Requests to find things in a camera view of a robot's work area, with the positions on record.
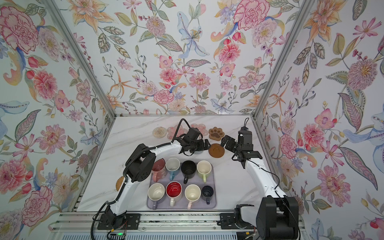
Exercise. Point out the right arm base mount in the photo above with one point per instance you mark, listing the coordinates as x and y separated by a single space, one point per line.
243 217

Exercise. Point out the white mug green handle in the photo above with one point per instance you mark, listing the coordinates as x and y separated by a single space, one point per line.
204 169

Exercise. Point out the grey rectangular tray mat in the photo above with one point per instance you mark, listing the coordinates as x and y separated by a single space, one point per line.
182 204

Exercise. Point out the black mug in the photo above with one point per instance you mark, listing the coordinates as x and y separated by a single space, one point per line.
188 169

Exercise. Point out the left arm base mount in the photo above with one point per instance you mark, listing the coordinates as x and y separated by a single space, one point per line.
125 221

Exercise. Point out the red interior white mug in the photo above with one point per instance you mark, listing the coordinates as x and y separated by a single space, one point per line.
174 191

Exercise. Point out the aluminium front rail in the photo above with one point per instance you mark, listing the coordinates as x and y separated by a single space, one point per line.
150 221

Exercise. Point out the brown paw print coaster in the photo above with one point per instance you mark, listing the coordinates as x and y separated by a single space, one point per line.
216 134

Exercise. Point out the round wooden coaster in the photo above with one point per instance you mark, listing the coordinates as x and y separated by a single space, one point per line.
216 151

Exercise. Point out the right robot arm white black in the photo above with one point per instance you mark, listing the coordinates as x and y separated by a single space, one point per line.
277 216

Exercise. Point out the cream mug pink handle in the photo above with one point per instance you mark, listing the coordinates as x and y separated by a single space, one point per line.
192 194

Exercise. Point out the white mug blue handle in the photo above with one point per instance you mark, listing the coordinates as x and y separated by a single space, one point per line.
173 167

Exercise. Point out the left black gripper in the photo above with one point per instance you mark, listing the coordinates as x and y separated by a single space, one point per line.
201 147

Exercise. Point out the white mug grey handle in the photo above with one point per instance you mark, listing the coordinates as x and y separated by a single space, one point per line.
156 193

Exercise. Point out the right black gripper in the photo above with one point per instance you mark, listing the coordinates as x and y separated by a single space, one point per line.
232 141

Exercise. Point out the round woven cork coaster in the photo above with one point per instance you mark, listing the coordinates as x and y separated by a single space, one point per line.
119 183

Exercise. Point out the pink flower coaster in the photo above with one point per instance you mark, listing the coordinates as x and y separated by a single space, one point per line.
202 128
173 130

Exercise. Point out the small dark navy mug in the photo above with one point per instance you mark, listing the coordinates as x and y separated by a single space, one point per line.
207 194

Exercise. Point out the round beige patterned coaster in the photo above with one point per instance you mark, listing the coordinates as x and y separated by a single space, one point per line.
159 132

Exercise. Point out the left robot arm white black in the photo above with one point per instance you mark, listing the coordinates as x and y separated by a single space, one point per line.
139 165

